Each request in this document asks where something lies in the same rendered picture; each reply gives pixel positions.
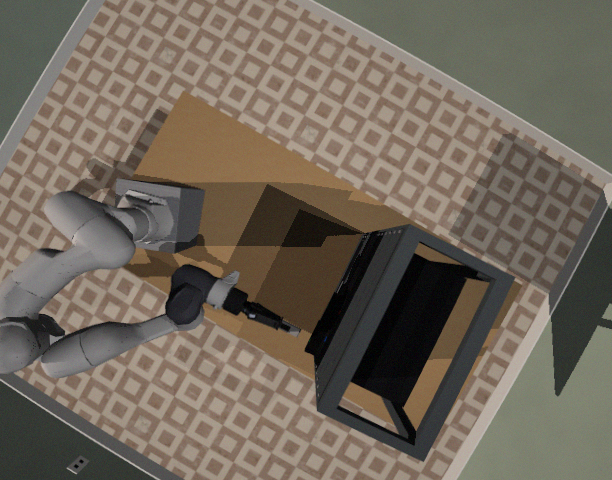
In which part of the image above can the black server rack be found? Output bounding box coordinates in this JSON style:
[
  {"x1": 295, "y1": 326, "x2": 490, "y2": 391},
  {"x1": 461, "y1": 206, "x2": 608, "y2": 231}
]
[{"x1": 305, "y1": 224, "x2": 515, "y2": 461}]

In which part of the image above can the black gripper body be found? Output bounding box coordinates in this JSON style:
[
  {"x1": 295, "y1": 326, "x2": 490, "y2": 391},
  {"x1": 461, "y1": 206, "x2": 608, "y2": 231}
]
[{"x1": 223, "y1": 287, "x2": 259, "y2": 316}]

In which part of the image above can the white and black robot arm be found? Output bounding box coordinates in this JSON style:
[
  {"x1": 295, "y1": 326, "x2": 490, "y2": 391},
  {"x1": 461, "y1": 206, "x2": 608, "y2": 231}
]
[{"x1": 0, "y1": 189, "x2": 240, "y2": 378}]

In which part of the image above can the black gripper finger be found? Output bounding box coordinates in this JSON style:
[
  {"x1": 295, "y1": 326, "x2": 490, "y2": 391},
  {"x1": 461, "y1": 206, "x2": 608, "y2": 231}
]
[
  {"x1": 244, "y1": 303, "x2": 301, "y2": 338},
  {"x1": 252, "y1": 302, "x2": 295, "y2": 326}
]

